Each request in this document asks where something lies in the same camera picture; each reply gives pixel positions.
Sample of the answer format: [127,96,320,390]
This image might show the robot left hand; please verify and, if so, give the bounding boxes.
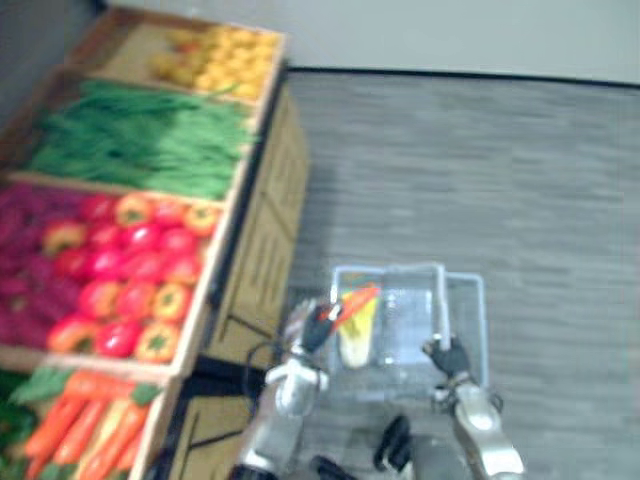
[287,297,342,355]

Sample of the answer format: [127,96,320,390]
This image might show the leafy green vegetable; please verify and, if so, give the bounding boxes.
[0,367,77,480]

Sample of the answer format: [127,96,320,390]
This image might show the robot body and legs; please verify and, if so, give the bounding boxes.
[310,413,471,480]

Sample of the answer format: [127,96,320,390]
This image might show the clear grey shopping basket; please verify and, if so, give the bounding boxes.
[327,261,490,402]

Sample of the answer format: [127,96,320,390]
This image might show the orange tomato with green stem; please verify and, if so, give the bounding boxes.
[114,193,154,227]
[47,314,100,354]
[152,282,193,322]
[42,219,88,255]
[134,322,181,364]
[182,203,221,237]

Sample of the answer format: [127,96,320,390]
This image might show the pale yellow napa cabbage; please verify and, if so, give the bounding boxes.
[336,299,380,371]

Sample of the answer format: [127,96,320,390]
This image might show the pile of green beans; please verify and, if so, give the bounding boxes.
[25,79,257,200]

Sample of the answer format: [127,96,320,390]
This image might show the pile of yellow fruits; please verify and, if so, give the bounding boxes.
[147,24,281,100]

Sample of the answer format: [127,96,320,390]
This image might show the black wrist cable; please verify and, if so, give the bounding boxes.
[243,339,292,397]

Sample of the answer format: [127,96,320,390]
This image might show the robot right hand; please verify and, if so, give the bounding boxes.
[422,335,474,381]

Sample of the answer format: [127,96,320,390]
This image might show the orange carrot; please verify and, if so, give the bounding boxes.
[52,399,109,466]
[78,402,150,480]
[23,397,87,459]
[62,370,137,401]
[115,429,146,474]

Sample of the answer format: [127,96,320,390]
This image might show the pile of purple vegetables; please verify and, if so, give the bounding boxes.
[0,182,97,352]

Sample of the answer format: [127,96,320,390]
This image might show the wooden display stand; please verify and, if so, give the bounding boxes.
[0,4,312,480]

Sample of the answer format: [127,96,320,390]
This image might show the red tomato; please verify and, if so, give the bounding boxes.
[79,194,117,224]
[85,248,130,281]
[115,281,156,321]
[87,223,123,249]
[94,320,142,358]
[159,227,199,255]
[162,253,202,286]
[121,223,162,254]
[151,199,186,227]
[78,280,121,319]
[53,248,90,279]
[123,252,167,282]

